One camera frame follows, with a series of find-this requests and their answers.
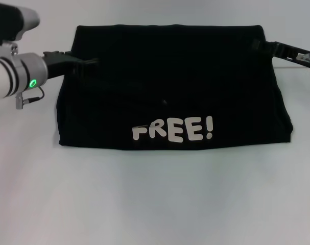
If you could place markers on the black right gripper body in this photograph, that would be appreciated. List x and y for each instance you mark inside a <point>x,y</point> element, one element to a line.
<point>285,52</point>

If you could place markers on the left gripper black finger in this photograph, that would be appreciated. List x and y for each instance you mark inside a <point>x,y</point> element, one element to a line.
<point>91,64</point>

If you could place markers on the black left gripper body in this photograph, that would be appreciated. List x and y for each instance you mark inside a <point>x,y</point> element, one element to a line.
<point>62,65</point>

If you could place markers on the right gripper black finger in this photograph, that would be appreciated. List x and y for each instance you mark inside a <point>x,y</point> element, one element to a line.
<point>258,45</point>

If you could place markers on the black shirt with FREE print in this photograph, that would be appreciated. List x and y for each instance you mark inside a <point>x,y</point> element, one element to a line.
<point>170,76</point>

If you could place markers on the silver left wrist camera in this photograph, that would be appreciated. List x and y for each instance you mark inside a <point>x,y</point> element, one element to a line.
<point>17,20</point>

